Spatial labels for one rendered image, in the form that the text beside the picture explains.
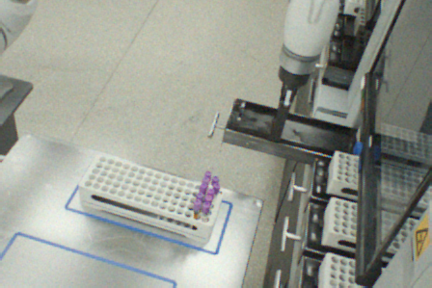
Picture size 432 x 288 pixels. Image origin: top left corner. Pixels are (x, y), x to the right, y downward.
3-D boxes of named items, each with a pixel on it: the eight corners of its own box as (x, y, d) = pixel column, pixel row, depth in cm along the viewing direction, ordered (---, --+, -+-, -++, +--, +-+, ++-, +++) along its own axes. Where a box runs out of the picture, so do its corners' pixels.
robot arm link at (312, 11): (325, 64, 115) (327, 32, 125) (347, 1, 105) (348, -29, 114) (277, 52, 116) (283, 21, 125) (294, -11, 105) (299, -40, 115)
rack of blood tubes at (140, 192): (220, 208, 119) (224, 191, 115) (208, 244, 112) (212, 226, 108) (97, 170, 122) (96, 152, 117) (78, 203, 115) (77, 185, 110)
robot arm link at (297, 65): (323, 39, 122) (316, 60, 127) (285, 30, 123) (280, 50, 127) (320, 61, 116) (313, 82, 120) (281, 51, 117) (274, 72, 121)
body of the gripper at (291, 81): (310, 79, 120) (300, 109, 127) (313, 59, 126) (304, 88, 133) (278, 71, 121) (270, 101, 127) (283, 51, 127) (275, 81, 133)
